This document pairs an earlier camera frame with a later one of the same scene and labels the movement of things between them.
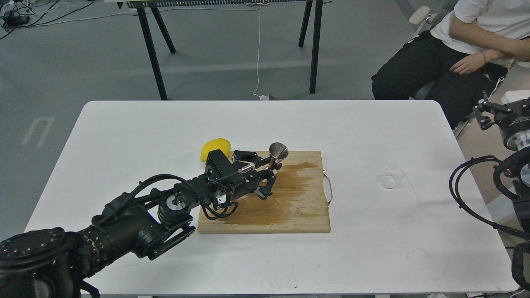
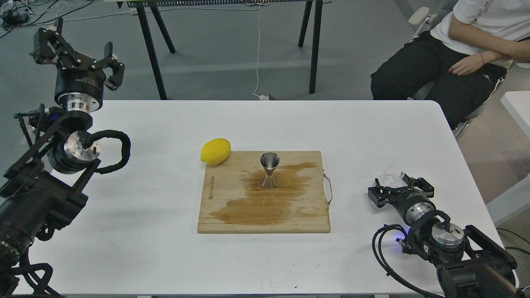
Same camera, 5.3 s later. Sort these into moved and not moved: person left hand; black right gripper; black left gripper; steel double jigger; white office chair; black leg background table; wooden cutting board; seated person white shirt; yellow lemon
Moved: steel double jigger; black right gripper; black left gripper
Not moved: yellow lemon; seated person white shirt; black leg background table; white office chair; person left hand; wooden cutting board
